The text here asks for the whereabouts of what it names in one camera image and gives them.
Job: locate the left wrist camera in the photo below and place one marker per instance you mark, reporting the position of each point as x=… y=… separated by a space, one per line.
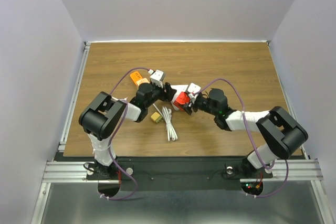
x=157 y=78

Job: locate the yellow plug adapter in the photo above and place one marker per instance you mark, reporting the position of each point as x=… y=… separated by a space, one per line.
x=156 y=117

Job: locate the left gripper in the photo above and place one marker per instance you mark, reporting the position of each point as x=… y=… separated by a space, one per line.
x=166 y=96

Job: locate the beige cube socket adapter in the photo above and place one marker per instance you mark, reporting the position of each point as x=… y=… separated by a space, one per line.
x=143 y=80

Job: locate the red cube socket adapter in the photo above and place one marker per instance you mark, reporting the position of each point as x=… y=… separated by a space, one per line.
x=181 y=99

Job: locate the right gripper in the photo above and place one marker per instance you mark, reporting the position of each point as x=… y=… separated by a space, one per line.
x=187 y=107

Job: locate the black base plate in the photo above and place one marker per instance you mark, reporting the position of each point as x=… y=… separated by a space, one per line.
x=175 y=173

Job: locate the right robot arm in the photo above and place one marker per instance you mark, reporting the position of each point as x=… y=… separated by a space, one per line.
x=283 y=135

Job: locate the aluminium frame rail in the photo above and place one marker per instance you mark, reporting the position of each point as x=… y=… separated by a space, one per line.
x=45 y=186

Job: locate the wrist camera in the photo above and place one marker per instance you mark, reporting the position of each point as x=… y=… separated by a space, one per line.
x=157 y=78
x=192 y=87

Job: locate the white triangular power strip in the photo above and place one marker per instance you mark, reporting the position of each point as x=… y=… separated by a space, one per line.
x=180 y=88

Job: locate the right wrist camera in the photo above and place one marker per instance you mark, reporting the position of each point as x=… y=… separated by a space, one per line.
x=192 y=87

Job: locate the orange power strip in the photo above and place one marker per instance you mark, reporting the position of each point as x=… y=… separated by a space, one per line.
x=136 y=78

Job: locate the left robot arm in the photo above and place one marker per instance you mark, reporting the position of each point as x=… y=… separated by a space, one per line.
x=99 y=120

